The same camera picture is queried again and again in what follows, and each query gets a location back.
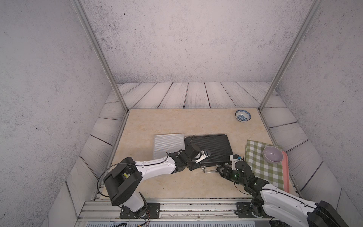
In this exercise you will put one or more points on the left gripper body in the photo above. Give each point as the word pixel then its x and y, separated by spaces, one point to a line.
pixel 193 164

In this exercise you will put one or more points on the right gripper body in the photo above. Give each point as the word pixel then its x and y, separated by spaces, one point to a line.
pixel 228 172

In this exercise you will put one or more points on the black poker case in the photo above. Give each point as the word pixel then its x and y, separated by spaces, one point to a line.
pixel 218 145

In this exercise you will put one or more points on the silver aluminium poker case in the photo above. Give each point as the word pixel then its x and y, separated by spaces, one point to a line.
pixel 167 143

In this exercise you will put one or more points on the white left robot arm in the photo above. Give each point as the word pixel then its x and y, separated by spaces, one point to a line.
pixel 123 180

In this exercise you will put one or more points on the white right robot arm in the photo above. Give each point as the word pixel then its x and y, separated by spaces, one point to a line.
pixel 269 200

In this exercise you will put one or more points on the green white checkered cloth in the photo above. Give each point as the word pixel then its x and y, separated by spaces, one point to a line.
pixel 273 173

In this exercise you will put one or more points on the purple bowl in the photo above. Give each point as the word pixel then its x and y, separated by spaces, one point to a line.
pixel 273 155

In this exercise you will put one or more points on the blue white porcelain bowl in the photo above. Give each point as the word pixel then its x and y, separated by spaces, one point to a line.
pixel 242 116

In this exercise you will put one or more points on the pink tray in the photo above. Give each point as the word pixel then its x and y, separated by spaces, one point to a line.
pixel 285 173

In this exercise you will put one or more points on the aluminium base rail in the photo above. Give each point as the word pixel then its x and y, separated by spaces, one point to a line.
pixel 177 213

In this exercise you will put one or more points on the left aluminium corner post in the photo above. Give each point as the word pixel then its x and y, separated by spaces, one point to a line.
pixel 77 4

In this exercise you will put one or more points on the aluminium corner post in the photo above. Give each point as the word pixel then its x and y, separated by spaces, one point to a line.
pixel 291 52
pixel 77 4

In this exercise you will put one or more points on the right aluminium corner post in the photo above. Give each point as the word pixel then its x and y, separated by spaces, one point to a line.
pixel 291 52

